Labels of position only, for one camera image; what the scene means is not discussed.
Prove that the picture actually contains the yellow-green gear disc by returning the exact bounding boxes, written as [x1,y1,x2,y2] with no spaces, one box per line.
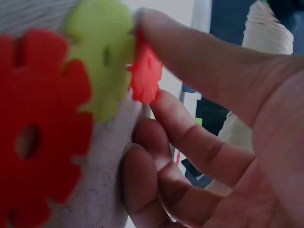
[65,0,136,123]

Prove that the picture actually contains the person's right hand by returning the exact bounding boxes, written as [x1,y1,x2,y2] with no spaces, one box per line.
[120,8,304,228]

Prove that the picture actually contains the small red gear disc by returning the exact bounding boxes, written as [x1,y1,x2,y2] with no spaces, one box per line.
[127,28,163,104]

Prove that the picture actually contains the large red gear disc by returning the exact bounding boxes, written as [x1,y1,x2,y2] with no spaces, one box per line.
[0,28,95,228]

